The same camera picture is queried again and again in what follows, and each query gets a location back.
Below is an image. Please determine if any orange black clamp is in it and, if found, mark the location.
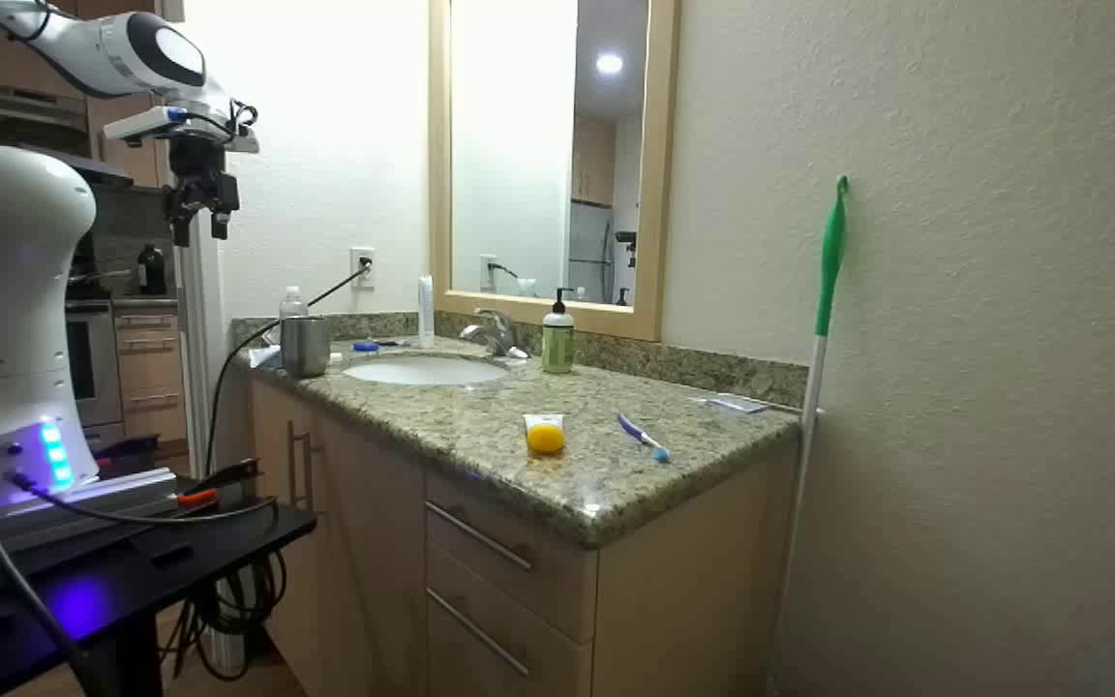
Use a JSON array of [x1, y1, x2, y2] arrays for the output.
[[169, 456, 262, 518]]

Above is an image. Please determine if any white oval sink basin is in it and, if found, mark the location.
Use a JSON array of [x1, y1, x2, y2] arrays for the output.
[[342, 347, 513, 390]]

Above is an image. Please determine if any dark kettle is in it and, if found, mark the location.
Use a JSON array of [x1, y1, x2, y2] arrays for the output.
[[133, 240, 174, 298]]

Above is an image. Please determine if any chrome faucet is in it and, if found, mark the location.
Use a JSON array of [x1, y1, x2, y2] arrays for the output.
[[455, 306, 531, 365]]

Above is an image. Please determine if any white slim tube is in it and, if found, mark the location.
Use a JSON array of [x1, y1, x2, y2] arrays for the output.
[[413, 271, 442, 354]]

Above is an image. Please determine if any wooden kitchen cabinet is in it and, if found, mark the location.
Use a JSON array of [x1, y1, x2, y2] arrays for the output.
[[107, 306, 195, 449]]

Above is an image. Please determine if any black power cable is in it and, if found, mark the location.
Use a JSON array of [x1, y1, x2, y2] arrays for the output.
[[197, 260, 374, 484]]

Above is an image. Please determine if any silver metal cup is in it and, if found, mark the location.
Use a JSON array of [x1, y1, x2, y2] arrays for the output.
[[277, 314, 331, 384]]

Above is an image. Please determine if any cable bundle under stand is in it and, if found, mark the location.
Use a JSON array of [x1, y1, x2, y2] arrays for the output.
[[161, 551, 295, 684]]

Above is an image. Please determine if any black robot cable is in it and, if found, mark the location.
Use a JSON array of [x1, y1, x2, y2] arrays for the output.
[[0, 466, 91, 673], [5, 469, 275, 529]]

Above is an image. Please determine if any green and white mop handle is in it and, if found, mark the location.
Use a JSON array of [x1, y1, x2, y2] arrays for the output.
[[768, 172, 855, 697]]

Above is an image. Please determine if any silver cabinet door handle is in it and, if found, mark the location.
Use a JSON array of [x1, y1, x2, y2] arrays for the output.
[[282, 416, 316, 514]]

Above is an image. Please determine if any clear plastic bottle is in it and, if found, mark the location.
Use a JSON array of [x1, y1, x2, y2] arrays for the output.
[[275, 283, 313, 324]]

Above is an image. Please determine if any white wall outlet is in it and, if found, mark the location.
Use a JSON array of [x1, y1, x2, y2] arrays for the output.
[[344, 245, 382, 294]]

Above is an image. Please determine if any small cup with yellow content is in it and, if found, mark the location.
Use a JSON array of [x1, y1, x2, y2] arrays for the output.
[[520, 409, 574, 460]]

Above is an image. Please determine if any clear plastic wrapper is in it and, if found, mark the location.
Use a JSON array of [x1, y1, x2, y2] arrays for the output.
[[688, 390, 771, 424]]

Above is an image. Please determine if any robot base with blue lights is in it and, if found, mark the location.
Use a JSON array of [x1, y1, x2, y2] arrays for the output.
[[0, 417, 182, 542]]

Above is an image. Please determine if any white vertical pole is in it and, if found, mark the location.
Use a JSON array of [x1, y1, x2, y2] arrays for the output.
[[174, 207, 236, 484]]

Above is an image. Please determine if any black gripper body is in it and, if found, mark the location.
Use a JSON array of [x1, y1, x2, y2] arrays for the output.
[[165, 124, 244, 217]]

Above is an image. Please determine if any silver drawer handle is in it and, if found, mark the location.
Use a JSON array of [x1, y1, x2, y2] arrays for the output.
[[423, 497, 540, 576], [423, 585, 539, 682]]

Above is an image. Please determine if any wood framed mirror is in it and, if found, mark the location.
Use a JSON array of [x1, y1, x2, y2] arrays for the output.
[[424, 0, 684, 345]]

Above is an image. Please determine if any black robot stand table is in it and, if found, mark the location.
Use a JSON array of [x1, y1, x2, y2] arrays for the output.
[[0, 493, 321, 697]]

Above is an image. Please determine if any beige vanity cabinet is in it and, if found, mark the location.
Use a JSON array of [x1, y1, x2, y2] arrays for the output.
[[244, 335, 806, 697]]

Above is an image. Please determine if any green soap pump bottle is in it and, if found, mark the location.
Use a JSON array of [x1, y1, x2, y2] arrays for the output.
[[539, 283, 582, 380]]

